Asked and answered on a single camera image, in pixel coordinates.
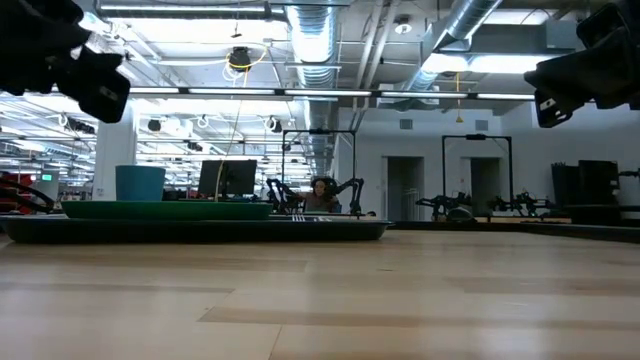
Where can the white building pillar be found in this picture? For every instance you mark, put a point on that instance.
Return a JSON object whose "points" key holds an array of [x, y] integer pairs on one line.
{"points": [[115, 160]]}

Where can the green plastic plate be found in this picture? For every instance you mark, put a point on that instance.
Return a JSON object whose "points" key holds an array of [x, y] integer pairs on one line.
{"points": [[167, 210]]}

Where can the black computer monitor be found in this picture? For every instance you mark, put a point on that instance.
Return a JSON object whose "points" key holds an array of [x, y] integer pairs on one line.
{"points": [[235, 176]]}

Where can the person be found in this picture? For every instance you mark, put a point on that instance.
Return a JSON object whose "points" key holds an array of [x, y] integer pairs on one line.
{"points": [[320, 197]]}

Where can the blue plastic cup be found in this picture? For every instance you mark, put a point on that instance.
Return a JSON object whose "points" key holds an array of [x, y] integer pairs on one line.
{"points": [[140, 182]]}

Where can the black equipment cabinet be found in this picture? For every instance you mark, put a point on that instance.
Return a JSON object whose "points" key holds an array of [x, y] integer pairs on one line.
{"points": [[597, 182]]}

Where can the black metal frame stand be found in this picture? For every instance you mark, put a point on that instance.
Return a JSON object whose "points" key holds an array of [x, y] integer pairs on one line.
{"points": [[320, 132], [477, 137]]}

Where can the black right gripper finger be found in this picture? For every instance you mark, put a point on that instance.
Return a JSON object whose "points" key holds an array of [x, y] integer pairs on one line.
{"points": [[565, 75], [555, 111]]}

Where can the black background robot arm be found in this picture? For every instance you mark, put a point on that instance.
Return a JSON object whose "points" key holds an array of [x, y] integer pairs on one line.
{"points": [[280, 195], [522, 204], [445, 205], [352, 195]]}

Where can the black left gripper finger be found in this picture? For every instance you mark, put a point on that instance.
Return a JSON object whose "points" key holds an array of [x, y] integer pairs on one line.
{"points": [[97, 87]]}

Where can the red shelving unit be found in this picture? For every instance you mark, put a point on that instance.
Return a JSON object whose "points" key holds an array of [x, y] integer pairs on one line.
{"points": [[10, 192]]}

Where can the dark green tray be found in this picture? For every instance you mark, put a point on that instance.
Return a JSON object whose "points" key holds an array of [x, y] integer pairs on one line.
{"points": [[200, 231]]}

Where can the black ceiling camera pod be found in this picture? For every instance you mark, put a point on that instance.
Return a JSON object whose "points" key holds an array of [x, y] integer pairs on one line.
{"points": [[240, 59]]}

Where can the silver ceiling air duct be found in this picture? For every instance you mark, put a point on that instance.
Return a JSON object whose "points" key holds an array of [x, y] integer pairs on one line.
{"points": [[314, 45]]}

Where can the white plastic fork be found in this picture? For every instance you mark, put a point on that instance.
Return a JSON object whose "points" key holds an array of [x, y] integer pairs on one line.
{"points": [[298, 218]]}

